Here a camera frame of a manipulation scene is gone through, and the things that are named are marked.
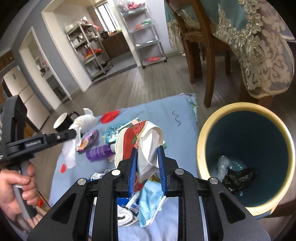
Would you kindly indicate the white refrigerator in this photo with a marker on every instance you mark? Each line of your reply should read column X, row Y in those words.
column 18, row 85

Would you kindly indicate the purple spray bottle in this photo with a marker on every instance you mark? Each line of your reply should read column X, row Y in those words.
column 101, row 152

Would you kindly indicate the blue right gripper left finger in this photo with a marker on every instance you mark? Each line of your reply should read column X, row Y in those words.
column 133, row 172

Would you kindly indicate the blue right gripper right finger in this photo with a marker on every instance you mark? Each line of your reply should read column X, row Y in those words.
column 162, row 171

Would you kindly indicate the person's left hand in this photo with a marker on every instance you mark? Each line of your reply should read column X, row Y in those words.
column 13, row 185

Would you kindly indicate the wooden dining chair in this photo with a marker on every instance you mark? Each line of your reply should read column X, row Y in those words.
column 194, row 40

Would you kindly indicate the pink purple snack wrapper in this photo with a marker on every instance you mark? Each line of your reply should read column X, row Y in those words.
column 88, row 141

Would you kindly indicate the white tissue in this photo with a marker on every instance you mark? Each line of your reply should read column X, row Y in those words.
column 81, row 125

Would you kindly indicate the green medicine box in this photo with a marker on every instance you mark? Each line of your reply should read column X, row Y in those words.
column 129, row 123

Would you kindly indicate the black mug white inside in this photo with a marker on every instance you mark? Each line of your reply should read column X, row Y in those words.
column 64, row 121

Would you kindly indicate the light blue face mask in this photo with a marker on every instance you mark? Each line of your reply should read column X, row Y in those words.
column 151, row 199

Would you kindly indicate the yellow rimmed teal trash bin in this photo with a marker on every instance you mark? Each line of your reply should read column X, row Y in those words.
column 250, row 136

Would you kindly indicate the light blue cartoon blanket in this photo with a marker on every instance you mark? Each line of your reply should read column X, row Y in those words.
column 173, row 120

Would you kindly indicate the white metal shelf rack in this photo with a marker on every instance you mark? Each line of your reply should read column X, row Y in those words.
column 142, row 31

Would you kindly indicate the blue white plastic bag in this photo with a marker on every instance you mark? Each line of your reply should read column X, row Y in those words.
column 126, row 216

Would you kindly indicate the teal blister pill pack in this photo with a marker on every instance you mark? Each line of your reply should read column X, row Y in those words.
column 112, row 133

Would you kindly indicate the steel kitchen shelf rack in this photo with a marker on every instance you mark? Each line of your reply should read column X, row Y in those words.
column 84, row 38

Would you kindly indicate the red floral paper wrapper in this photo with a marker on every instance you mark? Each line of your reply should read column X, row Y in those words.
column 147, row 161

